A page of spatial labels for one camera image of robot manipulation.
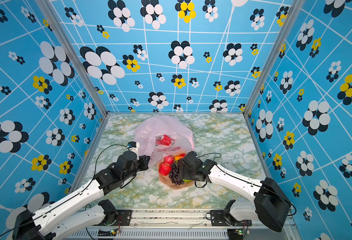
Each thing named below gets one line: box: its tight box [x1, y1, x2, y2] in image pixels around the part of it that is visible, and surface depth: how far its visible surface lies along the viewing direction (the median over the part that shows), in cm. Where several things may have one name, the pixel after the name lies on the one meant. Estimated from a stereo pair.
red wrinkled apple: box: [158, 162, 172, 176], surface depth 84 cm
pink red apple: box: [164, 155, 175, 165], surface depth 88 cm
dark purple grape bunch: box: [169, 163, 185, 186], surface depth 85 cm
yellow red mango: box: [174, 153, 186, 161], surface depth 90 cm
